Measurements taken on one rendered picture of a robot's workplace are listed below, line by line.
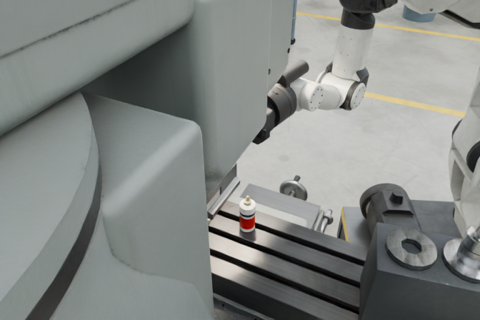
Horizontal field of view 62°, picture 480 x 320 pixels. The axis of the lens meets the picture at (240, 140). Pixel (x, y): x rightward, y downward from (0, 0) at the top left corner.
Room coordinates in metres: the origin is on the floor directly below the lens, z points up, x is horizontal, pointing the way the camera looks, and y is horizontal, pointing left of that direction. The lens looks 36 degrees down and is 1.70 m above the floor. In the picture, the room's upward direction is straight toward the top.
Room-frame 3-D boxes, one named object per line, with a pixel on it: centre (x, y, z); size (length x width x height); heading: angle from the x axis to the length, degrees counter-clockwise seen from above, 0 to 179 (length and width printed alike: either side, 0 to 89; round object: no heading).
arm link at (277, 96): (0.74, -0.04, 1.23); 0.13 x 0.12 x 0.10; 50
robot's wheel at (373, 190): (1.20, -0.61, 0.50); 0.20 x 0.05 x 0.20; 86
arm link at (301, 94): (0.82, -0.12, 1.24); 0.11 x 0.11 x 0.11; 50
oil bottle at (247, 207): (0.71, -0.02, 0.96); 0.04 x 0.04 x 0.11
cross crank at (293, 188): (1.12, -0.20, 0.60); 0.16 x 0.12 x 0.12; 155
